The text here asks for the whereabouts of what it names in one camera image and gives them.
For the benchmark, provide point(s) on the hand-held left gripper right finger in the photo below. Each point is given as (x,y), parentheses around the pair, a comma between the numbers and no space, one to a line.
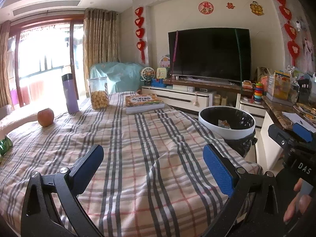
(218,170)

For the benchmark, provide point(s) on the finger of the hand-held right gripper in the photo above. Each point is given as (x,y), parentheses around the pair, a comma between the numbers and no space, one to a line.
(280,135)
(302,132)

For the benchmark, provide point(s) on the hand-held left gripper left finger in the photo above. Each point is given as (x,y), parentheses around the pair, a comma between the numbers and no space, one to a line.
(85,172)

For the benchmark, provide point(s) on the white bin with black liner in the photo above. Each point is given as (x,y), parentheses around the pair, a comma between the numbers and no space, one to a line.
(222,130)

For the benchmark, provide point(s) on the person's right hand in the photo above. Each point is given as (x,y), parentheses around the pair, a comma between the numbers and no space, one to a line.
(297,207)

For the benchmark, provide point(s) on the white paper sheet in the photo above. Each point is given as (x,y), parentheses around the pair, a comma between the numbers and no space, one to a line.
(298,119)

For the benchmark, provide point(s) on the marble side table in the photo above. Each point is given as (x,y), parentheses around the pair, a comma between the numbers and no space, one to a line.
(274,108)

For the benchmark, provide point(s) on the yellow picture box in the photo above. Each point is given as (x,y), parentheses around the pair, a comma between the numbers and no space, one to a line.
(281,86)

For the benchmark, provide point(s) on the plaid blanket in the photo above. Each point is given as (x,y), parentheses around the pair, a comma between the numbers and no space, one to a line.
(138,165)

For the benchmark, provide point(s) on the red yellow toy register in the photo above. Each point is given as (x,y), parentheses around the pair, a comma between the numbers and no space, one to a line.
(247,85)

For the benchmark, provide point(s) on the paper gift bag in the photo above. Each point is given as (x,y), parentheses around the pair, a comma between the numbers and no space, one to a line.
(263,74)

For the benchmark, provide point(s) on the red apple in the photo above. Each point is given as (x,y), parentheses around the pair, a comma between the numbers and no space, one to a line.
(45,117)

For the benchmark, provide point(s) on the bamboo steamer stack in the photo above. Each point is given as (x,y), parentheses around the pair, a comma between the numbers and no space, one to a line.
(217,100)

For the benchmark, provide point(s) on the pink hanging spoon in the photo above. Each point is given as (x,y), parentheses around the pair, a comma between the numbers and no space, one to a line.
(196,101)

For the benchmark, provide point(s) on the clear jar of snack balls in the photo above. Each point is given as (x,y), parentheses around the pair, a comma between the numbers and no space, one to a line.
(98,98)

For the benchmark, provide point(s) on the purple thermos bottle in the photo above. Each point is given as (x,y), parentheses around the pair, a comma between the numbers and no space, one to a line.
(71,96)

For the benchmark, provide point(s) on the crushed green can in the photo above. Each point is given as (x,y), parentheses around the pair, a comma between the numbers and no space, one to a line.
(5,146)

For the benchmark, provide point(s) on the white tv cabinet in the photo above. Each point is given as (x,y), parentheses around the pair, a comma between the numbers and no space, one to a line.
(177,96)

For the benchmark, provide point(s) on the brown tv riser shelf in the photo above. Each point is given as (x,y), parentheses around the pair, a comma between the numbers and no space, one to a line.
(205,85)

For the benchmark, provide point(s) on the white book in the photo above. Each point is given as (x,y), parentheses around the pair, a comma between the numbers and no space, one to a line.
(145,109)

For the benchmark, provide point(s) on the pink covered sofa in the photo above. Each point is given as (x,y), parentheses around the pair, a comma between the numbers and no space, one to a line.
(14,121)

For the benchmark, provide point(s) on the orange cover picture book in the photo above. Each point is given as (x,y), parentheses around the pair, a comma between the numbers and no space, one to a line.
(142,100)

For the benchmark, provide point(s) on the teal dust cover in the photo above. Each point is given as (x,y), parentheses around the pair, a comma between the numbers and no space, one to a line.
(121,76)

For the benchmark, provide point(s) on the blue toy tray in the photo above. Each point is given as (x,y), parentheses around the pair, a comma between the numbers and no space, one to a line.
(158,82)

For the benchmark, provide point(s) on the black television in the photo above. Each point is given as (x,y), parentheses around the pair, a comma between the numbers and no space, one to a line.
(209,54)

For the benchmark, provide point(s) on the yellow toy phone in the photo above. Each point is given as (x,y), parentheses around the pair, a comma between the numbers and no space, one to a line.
(161,73)

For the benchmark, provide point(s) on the ferris wheel toy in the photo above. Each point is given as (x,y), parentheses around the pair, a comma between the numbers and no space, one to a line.
(147,73)

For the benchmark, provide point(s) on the house shaped toy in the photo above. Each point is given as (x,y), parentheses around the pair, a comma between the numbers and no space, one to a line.
(165,61)

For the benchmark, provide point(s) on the beige curtain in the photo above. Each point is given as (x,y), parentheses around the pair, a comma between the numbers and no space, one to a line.
(101,44)
(5,66)

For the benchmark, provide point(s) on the wooden sliding balcony door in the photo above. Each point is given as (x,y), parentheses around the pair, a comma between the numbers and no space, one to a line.
(17,61)

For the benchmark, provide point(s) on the small red character decal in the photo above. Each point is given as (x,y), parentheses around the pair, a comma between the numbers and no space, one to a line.
(230,5)

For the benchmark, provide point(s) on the ceiling air vent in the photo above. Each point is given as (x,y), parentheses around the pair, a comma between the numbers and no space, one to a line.
(47,8)

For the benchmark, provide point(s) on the white security camera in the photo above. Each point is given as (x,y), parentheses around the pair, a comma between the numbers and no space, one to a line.
(298,24)

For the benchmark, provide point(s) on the cartoon wall decal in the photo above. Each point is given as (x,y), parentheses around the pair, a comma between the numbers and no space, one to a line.
(256,8)

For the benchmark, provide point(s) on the round red wall decal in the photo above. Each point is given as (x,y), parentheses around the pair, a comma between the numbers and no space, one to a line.
(205,7)

